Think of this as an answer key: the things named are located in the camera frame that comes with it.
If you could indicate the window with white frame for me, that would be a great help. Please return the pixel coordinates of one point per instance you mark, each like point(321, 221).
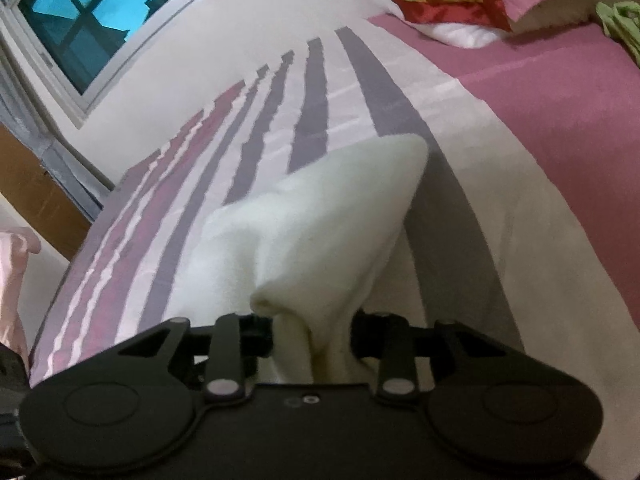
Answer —
point(75, 15)

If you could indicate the white cloth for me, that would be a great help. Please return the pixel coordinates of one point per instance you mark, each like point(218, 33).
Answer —
point(300, 220)

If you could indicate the grey curtain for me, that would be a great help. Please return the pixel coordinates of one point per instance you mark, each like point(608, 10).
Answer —
point(65, 165)

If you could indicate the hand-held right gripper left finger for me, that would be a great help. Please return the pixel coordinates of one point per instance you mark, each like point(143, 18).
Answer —
point(260, 336)

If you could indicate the light green cloth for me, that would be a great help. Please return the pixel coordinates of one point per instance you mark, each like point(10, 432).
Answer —
point(622, 20)

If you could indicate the white pink striped pillow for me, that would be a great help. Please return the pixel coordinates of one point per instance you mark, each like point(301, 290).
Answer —
point(550, 0)

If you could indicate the brown wooden furniture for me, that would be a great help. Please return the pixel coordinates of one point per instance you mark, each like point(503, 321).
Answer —
point(30, 185)

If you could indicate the striped pink purple bedsheet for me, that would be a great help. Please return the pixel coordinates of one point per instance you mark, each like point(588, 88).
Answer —
point(500, 160)

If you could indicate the light pink cloth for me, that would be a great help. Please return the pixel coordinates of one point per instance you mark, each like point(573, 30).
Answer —
point(12, 285)

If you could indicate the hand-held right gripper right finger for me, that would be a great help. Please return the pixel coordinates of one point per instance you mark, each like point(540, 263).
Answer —
point(365, 336)

